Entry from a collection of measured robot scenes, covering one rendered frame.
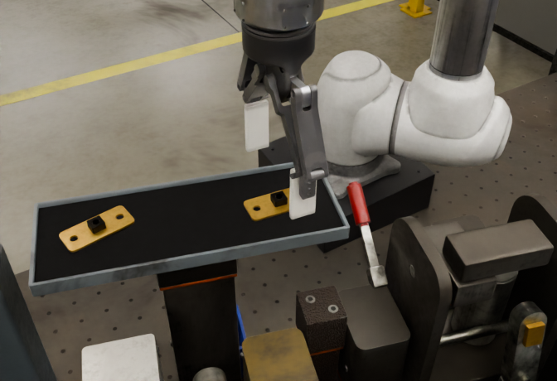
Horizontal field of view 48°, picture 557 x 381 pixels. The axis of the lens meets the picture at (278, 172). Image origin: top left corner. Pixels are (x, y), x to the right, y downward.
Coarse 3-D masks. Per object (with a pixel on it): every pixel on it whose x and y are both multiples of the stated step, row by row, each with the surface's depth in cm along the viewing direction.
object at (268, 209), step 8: (280, 192) 78; (288, 192) 80; (248, 200) 79; (256, 200) 79; (264, 200) 79; (272, 200) 78; (280, 200) 77; (288, 200) 79; (248, 208) 78; (264, 208) 78; (272, 208) 78; (280, 208) 78; (288, 208) 78; (256, 216) 76; (264, 216) 76; (272, 216) 77
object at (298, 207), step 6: (294, 168) 67; (294, 180) 67; (294, 186) 68; (294, 192) 68; (294, 198) 69; (300, 198) 69; (312, 198) 70; (294, 204) 69; (300, 204) 70; (306, 204) 70; (312, 204) 70; (294, 210) 70; (300, 210) 70; (306, 210) 71; (312, 210) 71; (294, 216) 70; (300, 216) 71
